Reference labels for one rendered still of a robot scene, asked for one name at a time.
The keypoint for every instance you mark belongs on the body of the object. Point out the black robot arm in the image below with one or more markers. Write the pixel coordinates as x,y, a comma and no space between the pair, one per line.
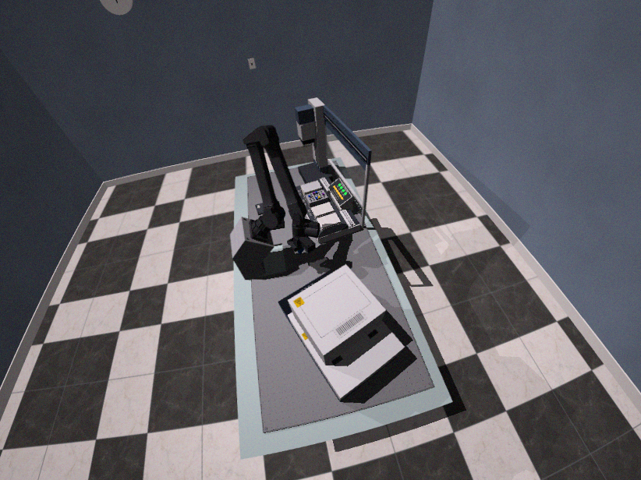
273,212

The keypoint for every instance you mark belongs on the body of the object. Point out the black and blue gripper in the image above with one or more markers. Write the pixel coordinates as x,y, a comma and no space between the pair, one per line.
295,249

